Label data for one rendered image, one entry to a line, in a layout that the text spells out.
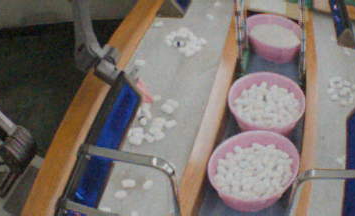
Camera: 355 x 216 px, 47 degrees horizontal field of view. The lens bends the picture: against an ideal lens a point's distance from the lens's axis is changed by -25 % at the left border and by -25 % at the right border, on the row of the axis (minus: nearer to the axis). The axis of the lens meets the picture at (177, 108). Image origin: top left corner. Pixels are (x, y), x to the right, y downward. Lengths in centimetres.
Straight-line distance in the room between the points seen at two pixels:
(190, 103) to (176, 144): 17
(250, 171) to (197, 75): 45
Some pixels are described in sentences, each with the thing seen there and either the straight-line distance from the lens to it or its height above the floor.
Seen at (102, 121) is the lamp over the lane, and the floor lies 111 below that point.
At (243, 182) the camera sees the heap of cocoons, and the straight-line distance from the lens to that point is 133.
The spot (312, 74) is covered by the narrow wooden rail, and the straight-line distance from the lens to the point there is 169.
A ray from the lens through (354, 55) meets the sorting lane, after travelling 193.
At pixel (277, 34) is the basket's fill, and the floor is 74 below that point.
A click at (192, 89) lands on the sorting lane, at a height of 74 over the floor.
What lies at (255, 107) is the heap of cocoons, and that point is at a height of 73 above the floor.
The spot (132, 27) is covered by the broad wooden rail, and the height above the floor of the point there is 76.
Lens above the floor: 173
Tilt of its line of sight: 39 degrees down
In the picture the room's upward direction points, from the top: 5 degrees counter-clockwise
